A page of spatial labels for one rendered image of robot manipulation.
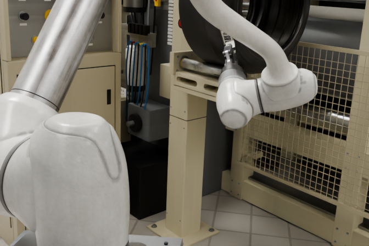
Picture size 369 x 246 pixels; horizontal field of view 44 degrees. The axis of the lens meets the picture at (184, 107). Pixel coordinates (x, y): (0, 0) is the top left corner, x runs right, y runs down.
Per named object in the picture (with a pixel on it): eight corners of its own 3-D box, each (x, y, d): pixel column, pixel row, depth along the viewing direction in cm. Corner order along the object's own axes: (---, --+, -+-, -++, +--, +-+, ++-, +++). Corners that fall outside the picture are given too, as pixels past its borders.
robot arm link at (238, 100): (220, 106, 145) (262, 98, 142) (221, 138, 132) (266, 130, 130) (212, 78, 139) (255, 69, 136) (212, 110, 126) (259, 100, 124)
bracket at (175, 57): (168, 74, 198) (169, 51, 195) (231, 66, 224) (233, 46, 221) (173, 75, 196) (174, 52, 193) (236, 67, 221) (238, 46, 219)
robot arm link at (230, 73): (223, 104, 144) (222, 93, 149) (251, 97, 142) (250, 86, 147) (214, 81, 139) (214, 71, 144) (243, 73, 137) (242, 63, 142)
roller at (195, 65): (188, 63, 201) (182, 70, 199) (184, 55, 198) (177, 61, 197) (249, 77, 176) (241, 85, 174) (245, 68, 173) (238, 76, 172)
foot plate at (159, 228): (146, 227, 237) (146, 223, 237) (184, 212, 255) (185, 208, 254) (179, 251, 218) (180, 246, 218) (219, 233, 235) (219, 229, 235)
